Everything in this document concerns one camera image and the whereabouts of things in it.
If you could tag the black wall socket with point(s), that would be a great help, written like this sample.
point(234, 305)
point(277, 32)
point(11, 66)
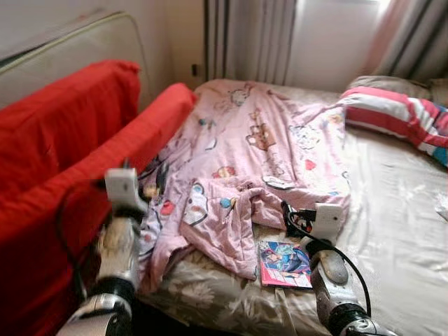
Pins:
point(196, 71)

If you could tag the small beige pillow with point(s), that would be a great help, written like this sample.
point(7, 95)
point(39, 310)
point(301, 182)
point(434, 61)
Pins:
point(439, 91)
point(392, 85)

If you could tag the red white blue striped pillow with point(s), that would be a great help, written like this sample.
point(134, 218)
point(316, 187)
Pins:
point(392, 112)

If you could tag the colourful comic book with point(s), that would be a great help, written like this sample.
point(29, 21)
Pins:
point(283, 264)

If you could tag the red folded futon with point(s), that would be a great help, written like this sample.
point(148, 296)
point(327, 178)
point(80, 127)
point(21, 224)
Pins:
point(56, 140)

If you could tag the pink cartoon print quilt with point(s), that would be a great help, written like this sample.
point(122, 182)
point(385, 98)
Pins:
point(259, 140)

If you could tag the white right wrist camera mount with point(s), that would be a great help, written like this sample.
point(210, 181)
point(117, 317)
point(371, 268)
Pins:
point(329, 220)

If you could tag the bed with beige floral sheet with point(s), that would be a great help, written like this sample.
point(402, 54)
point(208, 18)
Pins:
point(399, 231)

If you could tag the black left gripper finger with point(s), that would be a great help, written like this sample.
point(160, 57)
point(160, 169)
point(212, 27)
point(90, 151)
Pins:
point(162, 178)

